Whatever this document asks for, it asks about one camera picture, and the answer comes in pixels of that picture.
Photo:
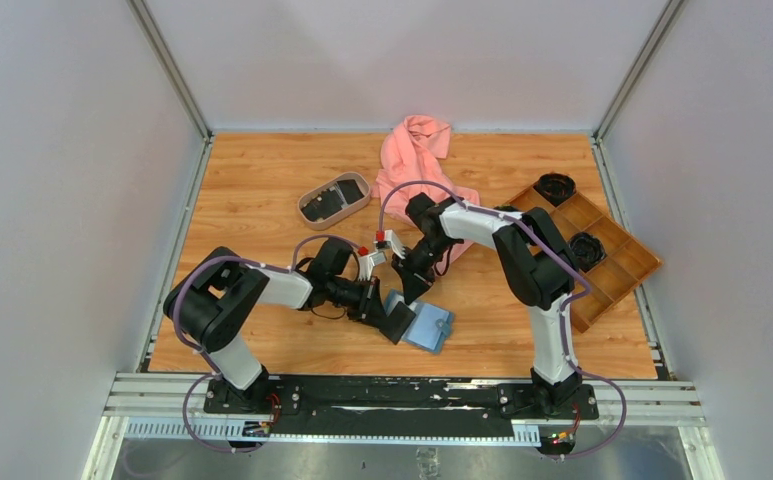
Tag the black VIP card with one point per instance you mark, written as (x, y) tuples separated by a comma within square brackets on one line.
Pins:
[(400, 323)]

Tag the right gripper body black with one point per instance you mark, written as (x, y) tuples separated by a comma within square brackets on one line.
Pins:
[(426, 254)]

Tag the blue leather card holder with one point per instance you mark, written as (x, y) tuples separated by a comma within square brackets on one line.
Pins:
[(425, 326)]

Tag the black card left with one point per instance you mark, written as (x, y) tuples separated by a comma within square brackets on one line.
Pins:
[(321, 208)]

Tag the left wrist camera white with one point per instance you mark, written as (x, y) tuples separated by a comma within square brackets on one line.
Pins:
[(368, 260)]

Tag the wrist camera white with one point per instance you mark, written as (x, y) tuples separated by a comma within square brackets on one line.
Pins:
[(389, 240), (368, 260)]

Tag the wooden compartment tray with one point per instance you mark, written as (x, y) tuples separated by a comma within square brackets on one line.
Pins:
[(611, 259)]

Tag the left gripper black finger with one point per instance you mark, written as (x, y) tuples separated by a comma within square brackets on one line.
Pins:
[(400, 324), (388, 324)]

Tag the black card right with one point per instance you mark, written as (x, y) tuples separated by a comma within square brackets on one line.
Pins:
[(350, 192)]

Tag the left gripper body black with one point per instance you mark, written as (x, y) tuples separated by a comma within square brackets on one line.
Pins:
[(351, 294)]

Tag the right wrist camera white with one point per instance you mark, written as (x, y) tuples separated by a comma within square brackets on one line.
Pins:
[(389, 240)]

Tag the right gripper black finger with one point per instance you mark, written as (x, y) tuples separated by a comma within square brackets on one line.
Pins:
[(400, 266), (415, 284)]

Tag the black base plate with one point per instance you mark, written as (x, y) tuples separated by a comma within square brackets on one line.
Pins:
[(380, 406)]

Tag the pink oval tray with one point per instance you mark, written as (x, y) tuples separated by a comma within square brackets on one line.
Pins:
[(330, 188)]

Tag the pink cloth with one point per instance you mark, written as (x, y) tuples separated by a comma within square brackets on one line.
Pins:
[(410, 164)]

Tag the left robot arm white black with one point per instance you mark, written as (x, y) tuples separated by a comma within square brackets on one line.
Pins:
[(209, 307)]

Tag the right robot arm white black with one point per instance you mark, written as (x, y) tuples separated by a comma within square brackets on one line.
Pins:
[(539, 267)]

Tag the aluminium rail frame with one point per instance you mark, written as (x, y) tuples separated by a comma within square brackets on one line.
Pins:
[(160, 395)]

